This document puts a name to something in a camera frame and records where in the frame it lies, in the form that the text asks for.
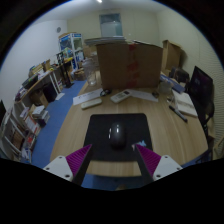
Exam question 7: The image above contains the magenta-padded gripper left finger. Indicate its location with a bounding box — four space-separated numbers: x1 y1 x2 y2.
43 143 94 187

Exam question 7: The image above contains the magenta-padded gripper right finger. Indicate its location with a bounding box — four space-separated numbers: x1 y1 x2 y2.
131 143 184 186

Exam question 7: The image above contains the black computer mouse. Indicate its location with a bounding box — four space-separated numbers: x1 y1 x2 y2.
109 121 128 150

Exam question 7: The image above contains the black mouse pad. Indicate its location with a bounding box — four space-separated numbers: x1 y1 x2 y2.
83 113 154 163

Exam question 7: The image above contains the dark marker pen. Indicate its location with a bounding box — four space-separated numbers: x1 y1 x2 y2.
168 104 188 123

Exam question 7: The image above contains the white thick book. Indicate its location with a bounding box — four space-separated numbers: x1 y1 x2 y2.
173 91 198 118

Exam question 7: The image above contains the cluttered shelf unit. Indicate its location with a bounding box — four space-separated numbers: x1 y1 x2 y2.
0 58 74 164

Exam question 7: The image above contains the small white flat remote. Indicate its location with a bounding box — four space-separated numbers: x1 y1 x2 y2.
80 97 103 110

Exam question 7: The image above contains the clear plastic container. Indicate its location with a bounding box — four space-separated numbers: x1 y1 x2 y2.
158 81 173 95

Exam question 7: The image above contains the white remote control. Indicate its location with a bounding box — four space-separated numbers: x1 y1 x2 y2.
110 89 133 104

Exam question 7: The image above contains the blue book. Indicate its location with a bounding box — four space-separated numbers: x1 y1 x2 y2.
159 73 186 94

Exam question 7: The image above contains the black office chair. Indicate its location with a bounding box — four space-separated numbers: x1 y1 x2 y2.
188 65 216 134

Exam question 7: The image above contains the dark bag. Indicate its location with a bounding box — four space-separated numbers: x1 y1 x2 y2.
169 66 189 84

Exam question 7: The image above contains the brown basket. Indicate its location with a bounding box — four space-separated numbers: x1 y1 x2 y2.
73 68 87 81

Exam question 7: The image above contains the clear plastic jar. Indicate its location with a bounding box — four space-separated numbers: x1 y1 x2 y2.
83 58 98 86

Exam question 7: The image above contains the large brown cardboard box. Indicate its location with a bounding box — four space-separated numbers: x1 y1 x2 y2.
96 41 164 90

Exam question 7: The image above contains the tall open cardboard box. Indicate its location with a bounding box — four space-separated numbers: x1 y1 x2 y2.
161 39 184 71

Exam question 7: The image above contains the glass-front display cabinet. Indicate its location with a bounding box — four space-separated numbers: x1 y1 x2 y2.
58 32 84 71

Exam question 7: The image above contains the window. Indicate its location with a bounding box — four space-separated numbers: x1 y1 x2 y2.
99 13 124 37

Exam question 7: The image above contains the small black cord bundle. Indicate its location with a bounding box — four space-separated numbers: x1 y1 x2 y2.
99 88 113 98

